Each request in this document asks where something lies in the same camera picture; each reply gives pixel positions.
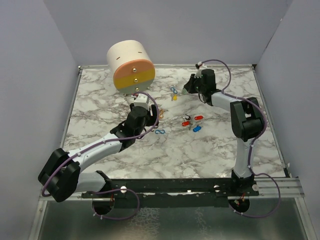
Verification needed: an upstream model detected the blue key tag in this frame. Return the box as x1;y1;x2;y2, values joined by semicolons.
193;125;202;132

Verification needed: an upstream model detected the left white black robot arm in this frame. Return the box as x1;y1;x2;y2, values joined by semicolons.
38;104;160;203

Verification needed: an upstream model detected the round three-drawer storage box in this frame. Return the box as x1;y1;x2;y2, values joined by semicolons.
106;40;156;95

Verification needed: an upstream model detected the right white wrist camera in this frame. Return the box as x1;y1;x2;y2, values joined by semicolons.
194;61;208;78

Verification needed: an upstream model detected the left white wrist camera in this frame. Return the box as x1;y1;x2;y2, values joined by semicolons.
133;93;150;111

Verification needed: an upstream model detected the red key tag right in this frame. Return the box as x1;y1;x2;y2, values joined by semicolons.
194;115;204;121

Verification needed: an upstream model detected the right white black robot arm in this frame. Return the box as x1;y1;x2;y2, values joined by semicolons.
183;69;266;196

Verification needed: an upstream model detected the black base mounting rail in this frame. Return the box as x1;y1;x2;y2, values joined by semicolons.
81;178;259;209

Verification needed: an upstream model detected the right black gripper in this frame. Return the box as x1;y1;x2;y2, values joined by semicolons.
183;74;205;95

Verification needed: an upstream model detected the blue s carabiner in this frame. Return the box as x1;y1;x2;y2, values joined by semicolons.
154;129;166;135
170;87;178;94

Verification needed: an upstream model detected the red key tag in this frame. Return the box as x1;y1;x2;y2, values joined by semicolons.
194;115;204;121
181;121;190;127

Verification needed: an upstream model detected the orange S carabiner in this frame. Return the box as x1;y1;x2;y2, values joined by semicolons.
159;109;165;119

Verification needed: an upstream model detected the green key tag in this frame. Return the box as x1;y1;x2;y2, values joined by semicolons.
181;89;188;95

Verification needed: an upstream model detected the red key tag left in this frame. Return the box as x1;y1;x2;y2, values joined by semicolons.
181;121;190;127

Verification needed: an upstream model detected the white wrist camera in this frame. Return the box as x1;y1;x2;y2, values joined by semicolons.
133;93;150;111
194;61;208;78

